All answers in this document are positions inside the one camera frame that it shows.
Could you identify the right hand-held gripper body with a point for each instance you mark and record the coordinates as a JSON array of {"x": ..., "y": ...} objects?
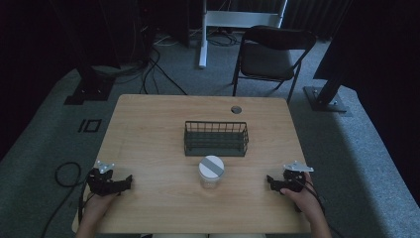
[{"x": 294, "y": 180}]

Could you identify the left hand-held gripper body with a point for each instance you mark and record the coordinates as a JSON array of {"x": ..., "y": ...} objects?
[{"x": 100, "y": 182}]

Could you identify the clear jar with white lid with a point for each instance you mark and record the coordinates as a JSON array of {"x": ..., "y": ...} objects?
[{"x": 211, "y": 170}]

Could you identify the person's left hand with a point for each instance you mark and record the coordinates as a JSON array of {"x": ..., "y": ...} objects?
[{"x": 99, "y": 203}]

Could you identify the person's right hand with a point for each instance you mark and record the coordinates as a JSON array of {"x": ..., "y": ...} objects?
[{"x": 305, "y": 198}]

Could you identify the grey round table grommet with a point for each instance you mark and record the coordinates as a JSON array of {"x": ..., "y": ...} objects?
[{"x": 236, "y": 109}]

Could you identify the black folding chair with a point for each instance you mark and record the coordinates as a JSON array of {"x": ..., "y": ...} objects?
[{"x": 269, "y": 59}]

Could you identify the black stand with base plate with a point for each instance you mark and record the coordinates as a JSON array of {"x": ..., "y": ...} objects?
[
  {"x": 92, "y": 87},
  {"x": 327, "y": 95}
]

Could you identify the white metal desk frame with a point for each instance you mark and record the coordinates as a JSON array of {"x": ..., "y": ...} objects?
[{"x": 231, "y": 19}]

